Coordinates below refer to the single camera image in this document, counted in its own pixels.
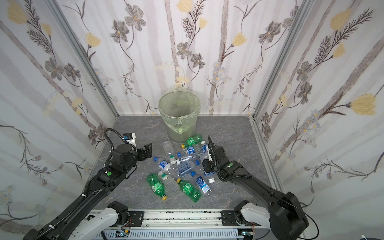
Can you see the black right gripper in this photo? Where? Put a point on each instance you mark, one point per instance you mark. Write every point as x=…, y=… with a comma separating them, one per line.
x=215, y=153

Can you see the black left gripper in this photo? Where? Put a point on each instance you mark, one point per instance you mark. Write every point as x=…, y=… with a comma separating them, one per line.
x=141, y=153

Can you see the Pocari Sweat clear bottle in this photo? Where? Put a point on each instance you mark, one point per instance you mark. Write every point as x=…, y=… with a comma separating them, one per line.
x=205, y=152

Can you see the blue label bottle front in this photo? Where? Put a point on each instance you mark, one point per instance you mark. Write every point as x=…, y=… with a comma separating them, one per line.
x=201, y=183

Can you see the small bottle blue label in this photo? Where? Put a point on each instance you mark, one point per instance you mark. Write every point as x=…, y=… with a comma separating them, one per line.
x=162, y=163

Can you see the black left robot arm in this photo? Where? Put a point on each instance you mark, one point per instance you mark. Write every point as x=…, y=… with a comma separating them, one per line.
x=95, y=190

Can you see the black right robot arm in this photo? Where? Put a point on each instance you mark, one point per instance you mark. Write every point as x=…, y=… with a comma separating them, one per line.
x=286, y=216

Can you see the green plastic bin liner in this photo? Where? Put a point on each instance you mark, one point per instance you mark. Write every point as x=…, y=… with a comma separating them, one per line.
x=179, y=105

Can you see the metal mesh waste bin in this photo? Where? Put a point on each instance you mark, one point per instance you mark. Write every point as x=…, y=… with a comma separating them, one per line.
x=180, y=120

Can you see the Pepsi water bottle blue cap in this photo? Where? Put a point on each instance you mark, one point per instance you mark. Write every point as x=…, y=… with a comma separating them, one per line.
x=194, y=150

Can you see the clear bottle white cap barcode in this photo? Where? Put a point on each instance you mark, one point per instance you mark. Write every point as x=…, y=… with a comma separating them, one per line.
x=185, y=159

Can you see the soda water bottle blue cap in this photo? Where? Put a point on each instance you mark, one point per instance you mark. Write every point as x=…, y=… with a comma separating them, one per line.
x=186, y=168

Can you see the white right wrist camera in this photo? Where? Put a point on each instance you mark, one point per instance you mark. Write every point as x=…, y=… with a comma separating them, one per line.
x=210, y=153

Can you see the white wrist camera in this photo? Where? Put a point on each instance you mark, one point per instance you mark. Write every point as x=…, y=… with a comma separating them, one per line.
x=130, y=138
x=210, y=153

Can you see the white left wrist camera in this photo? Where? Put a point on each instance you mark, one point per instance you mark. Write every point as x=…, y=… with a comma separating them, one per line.
x=130, y=138

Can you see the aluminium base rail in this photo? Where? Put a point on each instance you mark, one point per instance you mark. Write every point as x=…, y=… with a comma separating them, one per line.
x=253, y=221

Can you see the white slotted cable duct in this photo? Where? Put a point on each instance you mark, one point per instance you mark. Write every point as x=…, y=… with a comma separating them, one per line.
x=177, y=234

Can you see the left aluminium corner post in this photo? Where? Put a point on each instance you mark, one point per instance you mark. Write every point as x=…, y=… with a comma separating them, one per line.
x=80, y=52

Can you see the aluminium corner post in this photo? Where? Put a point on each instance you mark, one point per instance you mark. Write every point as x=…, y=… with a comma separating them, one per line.
x=80, y=52
x=283, y=55

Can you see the right aluminium corner post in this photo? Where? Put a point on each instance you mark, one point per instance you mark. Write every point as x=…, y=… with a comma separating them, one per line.
x=283, y=55

